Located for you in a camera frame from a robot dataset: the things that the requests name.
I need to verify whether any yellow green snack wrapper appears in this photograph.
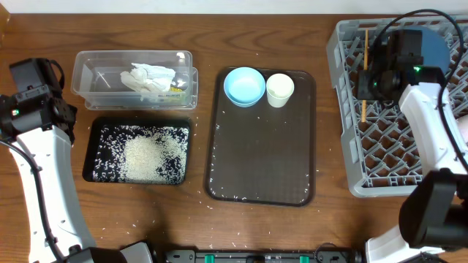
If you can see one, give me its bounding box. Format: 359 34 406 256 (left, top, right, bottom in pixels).
154 86 187 104

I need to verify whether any clear plastic bin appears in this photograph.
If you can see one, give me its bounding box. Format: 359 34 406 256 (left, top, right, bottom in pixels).
71 50 198 110

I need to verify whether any wooden chopstick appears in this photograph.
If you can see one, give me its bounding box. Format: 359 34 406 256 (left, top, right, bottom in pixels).
361 29 369 123

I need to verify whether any black tray bin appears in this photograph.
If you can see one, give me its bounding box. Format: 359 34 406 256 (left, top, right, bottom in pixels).
82 116 192 186

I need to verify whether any dark blue plate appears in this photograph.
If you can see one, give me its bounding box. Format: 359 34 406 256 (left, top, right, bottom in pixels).
382 26 450 73

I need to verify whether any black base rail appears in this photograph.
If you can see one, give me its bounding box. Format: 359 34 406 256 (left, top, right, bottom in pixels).
162 247 366 263

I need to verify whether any cream paper cup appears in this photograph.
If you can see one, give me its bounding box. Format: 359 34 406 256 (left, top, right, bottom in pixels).
266 73 295 108

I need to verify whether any grey dishwasher rack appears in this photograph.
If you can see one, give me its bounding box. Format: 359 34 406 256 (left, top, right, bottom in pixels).
326 16 467 198

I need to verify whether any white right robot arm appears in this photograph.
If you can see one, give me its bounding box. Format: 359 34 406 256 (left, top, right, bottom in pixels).
358 27 467 262

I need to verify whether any white rice pile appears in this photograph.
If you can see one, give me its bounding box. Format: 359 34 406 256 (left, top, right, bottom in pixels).
91 124 189 184

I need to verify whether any white napkin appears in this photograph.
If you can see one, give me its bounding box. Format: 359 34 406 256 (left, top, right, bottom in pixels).
120 63 176 93

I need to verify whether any pink cup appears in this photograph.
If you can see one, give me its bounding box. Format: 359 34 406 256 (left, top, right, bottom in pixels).
456 115 468 144

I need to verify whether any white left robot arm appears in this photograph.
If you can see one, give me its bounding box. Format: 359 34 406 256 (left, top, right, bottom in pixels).
1 58 126 262

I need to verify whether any dark brown serving tray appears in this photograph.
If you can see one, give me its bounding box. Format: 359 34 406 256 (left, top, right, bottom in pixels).
204 67 316 207

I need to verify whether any light blue small bowl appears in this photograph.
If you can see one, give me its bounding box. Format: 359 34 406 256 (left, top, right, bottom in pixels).
223 67 266 107

